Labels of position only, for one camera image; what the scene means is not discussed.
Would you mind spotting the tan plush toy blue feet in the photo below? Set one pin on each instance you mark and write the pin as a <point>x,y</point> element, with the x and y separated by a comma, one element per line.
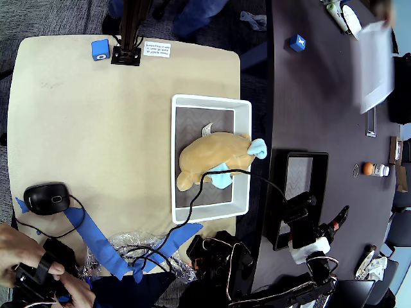
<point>212,150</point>

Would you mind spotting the white box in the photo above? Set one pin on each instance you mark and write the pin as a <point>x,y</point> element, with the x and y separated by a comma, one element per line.
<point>372,70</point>

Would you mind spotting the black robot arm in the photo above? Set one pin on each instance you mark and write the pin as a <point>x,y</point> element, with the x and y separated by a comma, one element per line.
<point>237,256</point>

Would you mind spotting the black tray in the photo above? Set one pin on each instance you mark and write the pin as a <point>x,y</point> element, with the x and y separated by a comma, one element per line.
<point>277,179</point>

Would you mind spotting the white plastic bin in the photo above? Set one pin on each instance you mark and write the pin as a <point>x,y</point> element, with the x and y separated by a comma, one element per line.
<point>205,99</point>

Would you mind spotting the blurred bystander hand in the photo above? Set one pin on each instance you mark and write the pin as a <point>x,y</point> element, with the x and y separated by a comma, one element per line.
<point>385,11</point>

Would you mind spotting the person's right hand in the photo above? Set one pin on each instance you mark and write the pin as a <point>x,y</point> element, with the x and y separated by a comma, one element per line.
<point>80,293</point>

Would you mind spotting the person's left hand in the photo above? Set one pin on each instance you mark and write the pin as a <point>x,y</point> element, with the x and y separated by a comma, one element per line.
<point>19,250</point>

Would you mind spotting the black wrist webcam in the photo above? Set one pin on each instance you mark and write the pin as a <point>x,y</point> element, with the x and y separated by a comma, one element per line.
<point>303,202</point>

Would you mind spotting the white food wrapper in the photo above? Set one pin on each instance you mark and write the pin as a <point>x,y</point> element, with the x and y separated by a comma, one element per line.
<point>364,264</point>

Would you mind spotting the grey wavy pattern liner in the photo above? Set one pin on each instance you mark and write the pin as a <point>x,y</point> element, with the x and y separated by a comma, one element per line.
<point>192,118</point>
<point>298,173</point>

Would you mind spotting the orange ball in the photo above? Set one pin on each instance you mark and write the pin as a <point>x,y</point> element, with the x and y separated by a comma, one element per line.
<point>368,168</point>

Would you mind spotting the crumpled white tissue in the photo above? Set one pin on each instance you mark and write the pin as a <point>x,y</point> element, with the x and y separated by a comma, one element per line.
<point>377,269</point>

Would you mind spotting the dark office chair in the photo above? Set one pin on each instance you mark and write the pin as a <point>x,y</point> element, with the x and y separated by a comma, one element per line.
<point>401,224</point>

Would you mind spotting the dark laptop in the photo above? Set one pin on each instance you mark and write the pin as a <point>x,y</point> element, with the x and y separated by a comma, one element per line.
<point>356,293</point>

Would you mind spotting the white pill bottle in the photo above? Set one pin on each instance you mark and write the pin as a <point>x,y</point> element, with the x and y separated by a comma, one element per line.
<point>381,170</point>

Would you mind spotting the brown cardboard box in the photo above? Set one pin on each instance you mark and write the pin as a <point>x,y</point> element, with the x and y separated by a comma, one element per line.
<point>395,150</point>

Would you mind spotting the wide blue tape strip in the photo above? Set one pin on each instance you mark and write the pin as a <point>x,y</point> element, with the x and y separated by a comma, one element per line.
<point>189,229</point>

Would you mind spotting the clear crumpled plastic wrap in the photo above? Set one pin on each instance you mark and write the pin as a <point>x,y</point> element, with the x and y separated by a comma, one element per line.
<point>128,239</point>

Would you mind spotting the grey table base beam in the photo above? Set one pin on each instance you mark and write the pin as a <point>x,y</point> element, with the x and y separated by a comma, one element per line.
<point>255,56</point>

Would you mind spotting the blue cube with X mark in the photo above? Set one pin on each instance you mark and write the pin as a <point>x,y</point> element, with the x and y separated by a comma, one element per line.
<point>297,43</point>

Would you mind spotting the long blue tape strip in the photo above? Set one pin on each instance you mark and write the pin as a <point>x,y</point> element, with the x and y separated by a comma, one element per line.
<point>96,240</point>

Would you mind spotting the white round disc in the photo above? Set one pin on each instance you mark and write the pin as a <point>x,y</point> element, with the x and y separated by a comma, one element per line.
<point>350,16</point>

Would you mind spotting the white tube green cap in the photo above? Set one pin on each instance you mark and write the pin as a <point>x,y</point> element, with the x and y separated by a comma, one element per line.
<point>335,14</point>

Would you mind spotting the grey cloth rag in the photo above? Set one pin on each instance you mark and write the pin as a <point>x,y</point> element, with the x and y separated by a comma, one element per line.
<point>255,20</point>

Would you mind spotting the white printed paper label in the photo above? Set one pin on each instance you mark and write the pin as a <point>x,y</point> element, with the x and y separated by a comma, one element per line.
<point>157,49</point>

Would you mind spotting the blue jeans leg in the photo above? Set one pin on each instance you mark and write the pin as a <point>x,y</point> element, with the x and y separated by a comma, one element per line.
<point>192,16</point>

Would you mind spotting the black computer mouse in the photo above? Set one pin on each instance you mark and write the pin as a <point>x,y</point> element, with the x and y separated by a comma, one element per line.
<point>45,199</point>

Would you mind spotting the black chair caster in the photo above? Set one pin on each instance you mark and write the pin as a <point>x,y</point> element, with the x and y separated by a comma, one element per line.
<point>158,12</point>

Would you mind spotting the blue cube with O mark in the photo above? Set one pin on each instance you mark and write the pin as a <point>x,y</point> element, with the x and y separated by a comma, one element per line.
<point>100,48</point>

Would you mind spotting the small blue tape piece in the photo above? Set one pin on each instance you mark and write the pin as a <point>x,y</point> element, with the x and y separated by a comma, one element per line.
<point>22,205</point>

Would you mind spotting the black camera pole mount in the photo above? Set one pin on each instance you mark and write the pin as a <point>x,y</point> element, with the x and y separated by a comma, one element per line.
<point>128,32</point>

